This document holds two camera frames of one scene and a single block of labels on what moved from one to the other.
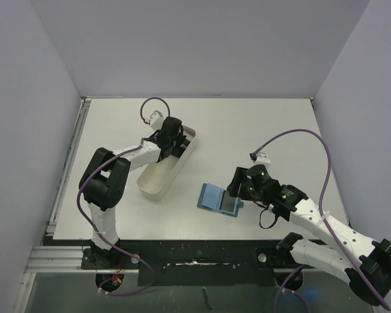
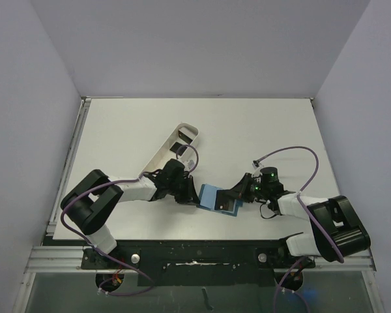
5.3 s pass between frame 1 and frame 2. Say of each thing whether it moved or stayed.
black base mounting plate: stayed
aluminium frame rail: stayed
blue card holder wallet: stayed
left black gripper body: moved
